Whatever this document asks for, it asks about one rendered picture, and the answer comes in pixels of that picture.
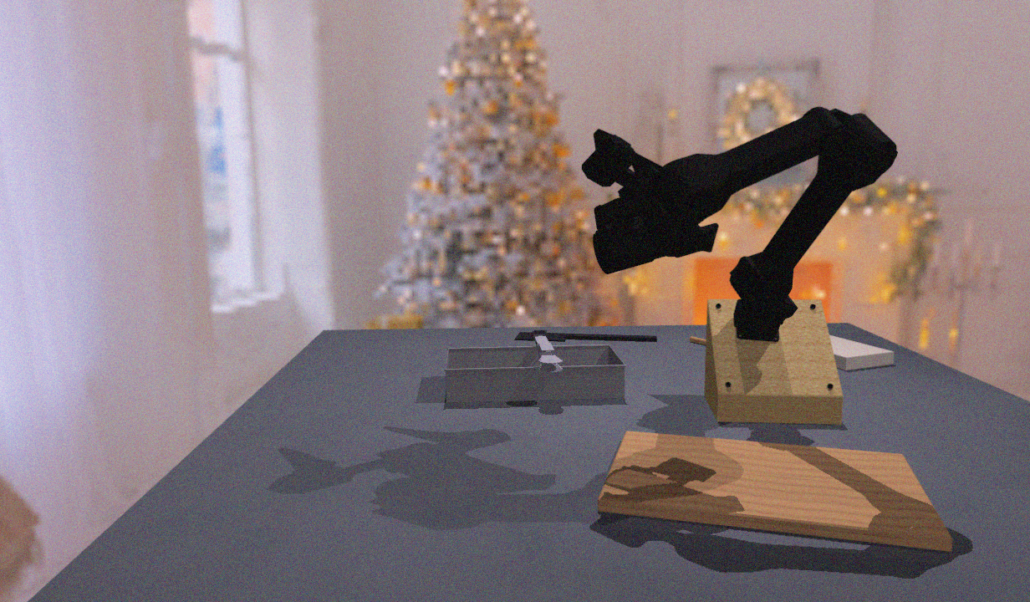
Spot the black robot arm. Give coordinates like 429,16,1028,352
593,107,898,342

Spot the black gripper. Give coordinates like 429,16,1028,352
582,129,662,200

